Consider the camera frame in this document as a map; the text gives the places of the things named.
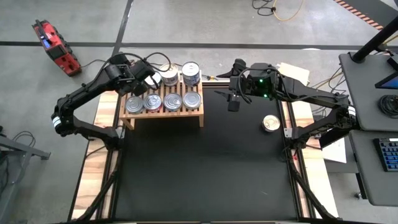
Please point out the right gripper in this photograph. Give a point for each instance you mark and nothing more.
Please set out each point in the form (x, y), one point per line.
(261, 82)

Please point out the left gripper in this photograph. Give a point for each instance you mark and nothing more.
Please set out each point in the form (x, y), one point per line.
(141, 71)

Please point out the green Circle Hook tuna can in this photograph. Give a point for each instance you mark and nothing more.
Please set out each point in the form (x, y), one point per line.
(134, 104)

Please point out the red seafood can silver lid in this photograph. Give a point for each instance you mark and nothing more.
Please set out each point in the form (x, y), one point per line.
(152, 102)

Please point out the teal seafood can silver lid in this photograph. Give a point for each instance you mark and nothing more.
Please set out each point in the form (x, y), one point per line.
(156, 80)

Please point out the Wild Planet can gold lid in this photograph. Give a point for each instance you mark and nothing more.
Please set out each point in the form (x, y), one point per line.
(271, 123)
(169, 83)
(168, 72)

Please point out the blue seafood can silver lid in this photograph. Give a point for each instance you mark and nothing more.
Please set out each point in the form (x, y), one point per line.
(172, 101)
(191, 82)

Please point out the silver-lidded seafood can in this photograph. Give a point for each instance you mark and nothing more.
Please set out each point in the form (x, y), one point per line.
(190, 70)
(191, 100)

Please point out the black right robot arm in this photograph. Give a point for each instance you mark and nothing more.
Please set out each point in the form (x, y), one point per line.
(314, 93)

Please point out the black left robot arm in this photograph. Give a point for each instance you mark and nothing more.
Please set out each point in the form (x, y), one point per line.
(84, 90)

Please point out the wooden slatted shelf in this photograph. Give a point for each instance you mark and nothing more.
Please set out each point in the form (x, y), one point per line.
(161, 115)

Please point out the yellow paper stack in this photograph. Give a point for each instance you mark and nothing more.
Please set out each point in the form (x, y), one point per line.
(295, 70)

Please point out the red black portable device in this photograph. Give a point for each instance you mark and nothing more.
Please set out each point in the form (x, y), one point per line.
(57, 49)

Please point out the grey metal stand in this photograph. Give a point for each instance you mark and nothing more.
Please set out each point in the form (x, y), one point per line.
(31, 151)

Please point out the white paper sheet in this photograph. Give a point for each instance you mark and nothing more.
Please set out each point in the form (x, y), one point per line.
(337, 154)

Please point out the grey desk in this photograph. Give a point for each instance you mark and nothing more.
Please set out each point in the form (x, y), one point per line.
(363, 90)
(370, 180)

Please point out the black slanted pole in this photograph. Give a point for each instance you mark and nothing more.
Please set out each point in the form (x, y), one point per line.
(373, 42)

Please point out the blue-screen tablet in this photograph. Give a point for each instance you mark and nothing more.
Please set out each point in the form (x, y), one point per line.
(390, 83)

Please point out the black keyboard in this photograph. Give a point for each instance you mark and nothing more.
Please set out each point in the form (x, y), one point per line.
(388, 154)

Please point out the black aluminium table frame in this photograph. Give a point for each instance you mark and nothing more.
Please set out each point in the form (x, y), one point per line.
(217, 83)

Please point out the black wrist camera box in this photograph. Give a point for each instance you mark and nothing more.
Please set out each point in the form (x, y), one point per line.
(234, 105)

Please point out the silver arm base bracket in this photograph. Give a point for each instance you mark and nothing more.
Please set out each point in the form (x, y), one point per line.
(287, 132)

